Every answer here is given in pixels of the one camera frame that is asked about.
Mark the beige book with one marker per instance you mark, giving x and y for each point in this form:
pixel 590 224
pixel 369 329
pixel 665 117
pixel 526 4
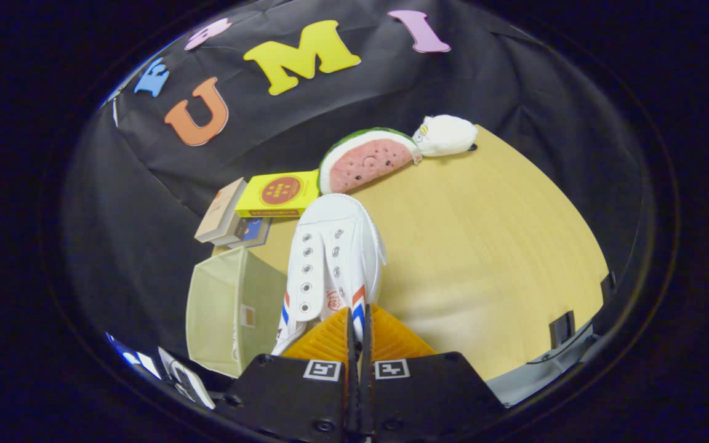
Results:
pixel 222 209

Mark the white canvas shoe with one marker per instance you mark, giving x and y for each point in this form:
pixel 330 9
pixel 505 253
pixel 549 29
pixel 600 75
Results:
pixel 336 258

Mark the cream fabric storage box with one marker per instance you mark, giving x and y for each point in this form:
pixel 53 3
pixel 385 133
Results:
pixel 219 314

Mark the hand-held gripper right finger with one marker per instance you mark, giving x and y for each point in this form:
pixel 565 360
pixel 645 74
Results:
pixel 428 394

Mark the white plush toy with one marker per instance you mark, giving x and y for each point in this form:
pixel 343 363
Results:
pixel 447 135

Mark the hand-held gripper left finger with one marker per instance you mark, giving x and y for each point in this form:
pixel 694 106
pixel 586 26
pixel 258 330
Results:
pixel 287 400

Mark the blue book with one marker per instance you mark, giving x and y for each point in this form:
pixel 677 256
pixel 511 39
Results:
pixel 255 231

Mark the yellow book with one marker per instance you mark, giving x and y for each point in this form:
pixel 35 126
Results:
pixel 277 194

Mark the watermelon slice plush toy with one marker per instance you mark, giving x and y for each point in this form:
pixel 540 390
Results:
pixel 370 160

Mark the black table clamp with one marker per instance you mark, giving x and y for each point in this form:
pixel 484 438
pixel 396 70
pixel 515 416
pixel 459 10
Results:
pixel 562 329

